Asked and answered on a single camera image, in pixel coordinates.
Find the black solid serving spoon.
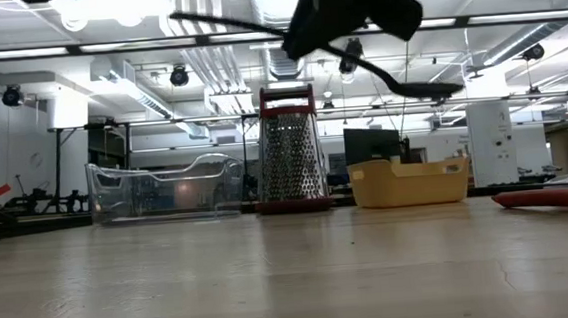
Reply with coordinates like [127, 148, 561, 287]
[167, 0, 465, 118]

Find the yellow plastic bin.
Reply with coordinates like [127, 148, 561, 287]
[346, 152, 473, 212]

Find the red silicone spoon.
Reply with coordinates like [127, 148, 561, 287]
[491, 186, 568, 216]

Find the black ceiling spotlight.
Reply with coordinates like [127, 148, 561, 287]
[337, 36, 365, 76]
[168, 63, 191, 88]
[521, 43, 547, 62]
[0, 84, 25, 109]

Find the black monitor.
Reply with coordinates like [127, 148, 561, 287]
[342, 124, 404, 169]

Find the red steel box grater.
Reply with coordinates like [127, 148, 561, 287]
[247, 82, 337, 217]

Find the white square pillar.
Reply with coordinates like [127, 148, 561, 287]
[463, 98, 521, 189]

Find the clear plastic wavy-rim container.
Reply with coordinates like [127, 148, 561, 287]
[85, 150, 249, 229]

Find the black background machinery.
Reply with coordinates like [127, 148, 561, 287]
[0, 182, 91, 220]

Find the white ceiling air duct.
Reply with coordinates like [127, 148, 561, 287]
[89, 51, 209, 147]

